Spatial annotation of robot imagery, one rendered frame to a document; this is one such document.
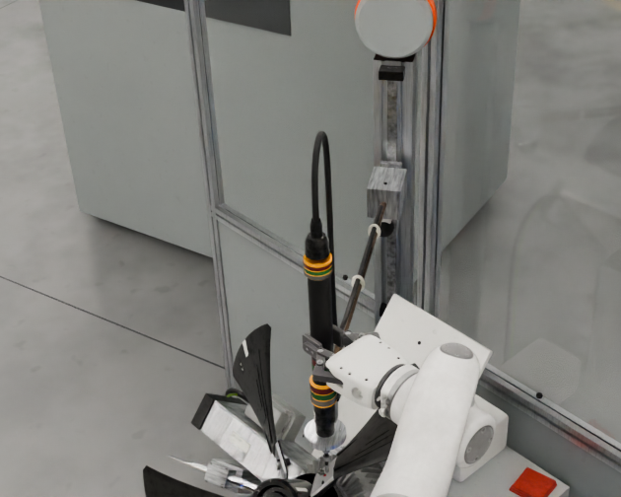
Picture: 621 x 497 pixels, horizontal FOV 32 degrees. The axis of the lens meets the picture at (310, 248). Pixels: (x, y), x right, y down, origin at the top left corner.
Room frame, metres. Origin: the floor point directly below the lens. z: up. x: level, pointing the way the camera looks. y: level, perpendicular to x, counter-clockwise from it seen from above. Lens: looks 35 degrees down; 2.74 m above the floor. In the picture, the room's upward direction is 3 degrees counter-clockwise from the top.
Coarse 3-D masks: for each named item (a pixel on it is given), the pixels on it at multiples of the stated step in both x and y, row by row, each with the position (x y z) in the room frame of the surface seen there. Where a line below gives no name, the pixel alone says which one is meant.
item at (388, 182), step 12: (384, 168) 1.95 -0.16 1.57; (396, 168) 1.94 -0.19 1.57; (372, 180) 1.90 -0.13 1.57; (384, 180) 1.89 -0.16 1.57; (396, 180) 1.89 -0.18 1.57; (372, 192) 1.87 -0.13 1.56; (384, 192) 1.86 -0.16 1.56; (396, 192) 1.85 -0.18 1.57; (372, 204) 1.87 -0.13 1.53; (396, 204) 1.85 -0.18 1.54; (372, 216) 1.87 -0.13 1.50; (384, 216) 1.86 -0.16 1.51; (396, 216) 1.85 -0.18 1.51
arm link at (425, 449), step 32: (448, 352) 1.13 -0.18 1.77; (416, 384) 1.07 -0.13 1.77; (448, 384) 1.06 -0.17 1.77; (416, 416) 1.02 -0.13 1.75; (448, 416) 1.02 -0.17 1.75; (416, 448) 0.98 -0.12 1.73; (448, 448) 0.99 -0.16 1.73; (384, 480) 0.93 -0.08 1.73; (416, 480) 0.92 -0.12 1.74; (448, 480) 0.96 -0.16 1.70
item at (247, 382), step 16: (256, 336) 1.63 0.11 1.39; (240, 352) 1.67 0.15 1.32; (256, 352) 1.61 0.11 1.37; (240, 368) 1.67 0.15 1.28; (256, 368) 1.59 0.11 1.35; (240, 384) 1.67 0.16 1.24; (256, 384) 1.57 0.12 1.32; (256, 400) 1.57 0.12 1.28; (256, 416) 1.59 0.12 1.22; (272, 416) 1.49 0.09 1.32; (272, 432) 1.47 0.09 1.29; (272, 448) 1.48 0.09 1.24
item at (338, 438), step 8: (336, 408) 1.32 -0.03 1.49; (336, 416) 1.32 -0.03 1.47; (312, 424) 1.32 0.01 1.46; (336, 424) 1.32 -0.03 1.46; (312, 432) 1.30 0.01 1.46; (336, 432) 1.30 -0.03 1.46; (344, 432) 1.30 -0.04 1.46; (312, 440) 1.28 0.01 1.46; (320, 440) 1.28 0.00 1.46; (328, 440) 1.28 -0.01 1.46; (336, 440) 1.28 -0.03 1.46; (344, 440) 1.29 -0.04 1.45; (320, 448) 1.27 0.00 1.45; (328, 448) 1.27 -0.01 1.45; (336, 448) 1.27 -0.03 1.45
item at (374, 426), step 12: (372, 420) 1.45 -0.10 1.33; (384, 420) 1.41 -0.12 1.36; (360, 432) 1.45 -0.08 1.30; (372, 432) 1.41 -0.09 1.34; (384, 432) 1.38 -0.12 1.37; (348, 444) 1.43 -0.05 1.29; (360, 444) 1.40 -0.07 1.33; (372, 444) 1.37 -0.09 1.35; (384, 444) 1.35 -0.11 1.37; (348, 456) 1.39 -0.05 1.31; (360, 456) 1.36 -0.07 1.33; (372, 456) 1.34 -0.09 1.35; (384, 456) 1.33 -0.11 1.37; (336, 468) 1.37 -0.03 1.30; (348, 468) 1.35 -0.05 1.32; (360, 468) 1.33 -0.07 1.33
